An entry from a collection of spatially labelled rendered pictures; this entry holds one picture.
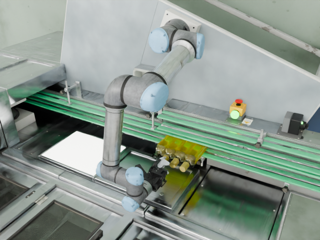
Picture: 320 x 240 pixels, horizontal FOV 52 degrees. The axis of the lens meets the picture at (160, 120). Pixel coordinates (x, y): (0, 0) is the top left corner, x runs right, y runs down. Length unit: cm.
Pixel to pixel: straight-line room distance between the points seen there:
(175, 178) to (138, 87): 72
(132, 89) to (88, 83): 115
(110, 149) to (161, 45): 54
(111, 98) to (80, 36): 103
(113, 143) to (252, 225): 75
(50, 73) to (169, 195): 119
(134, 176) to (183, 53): 56
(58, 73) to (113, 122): 115
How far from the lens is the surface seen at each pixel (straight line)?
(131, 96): 121
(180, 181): 177
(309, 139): 172
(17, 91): 220
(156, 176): 157
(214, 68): 179
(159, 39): 155
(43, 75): 231
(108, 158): 140
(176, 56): 140
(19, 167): 207
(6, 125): 221
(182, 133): 180
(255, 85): 176
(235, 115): 174
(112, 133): 134
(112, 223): 163
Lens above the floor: 233
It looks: 49 degrees down
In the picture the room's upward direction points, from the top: 132 degrees counter-clockwise
